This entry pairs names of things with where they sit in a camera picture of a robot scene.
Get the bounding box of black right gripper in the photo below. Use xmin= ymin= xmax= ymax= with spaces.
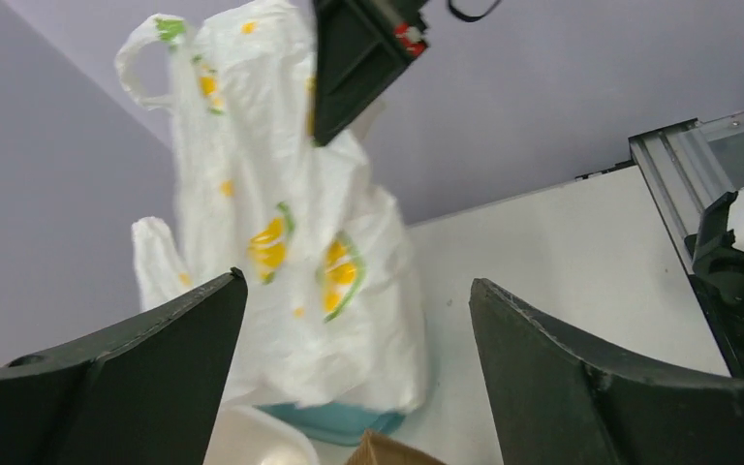
xmin=312 ymin=0 xmax=428 ymax=146

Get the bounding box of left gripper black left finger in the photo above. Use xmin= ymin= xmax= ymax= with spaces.
xmin=0 ymin=269 xmax=248 ymax=464

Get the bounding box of white plastic basket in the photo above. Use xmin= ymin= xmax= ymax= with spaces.
xmin=203 ymin=405 xmax=321 ymax=465

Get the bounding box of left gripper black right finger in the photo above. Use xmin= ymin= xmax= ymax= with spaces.
xmin=469 ymin=278 xmax=744 ymax=464

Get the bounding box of white plastic grocery bag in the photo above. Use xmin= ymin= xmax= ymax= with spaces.
xmin=114 ymin=1 xmax=429 ymax=414

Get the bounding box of brown paper grocery bag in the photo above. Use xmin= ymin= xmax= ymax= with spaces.
xmin=345 ymin=429 xmax=445 ymax=465

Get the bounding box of teal transparent plastic tub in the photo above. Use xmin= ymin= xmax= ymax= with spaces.
xmin=259 ymin=402 xmax=405 ymax=447

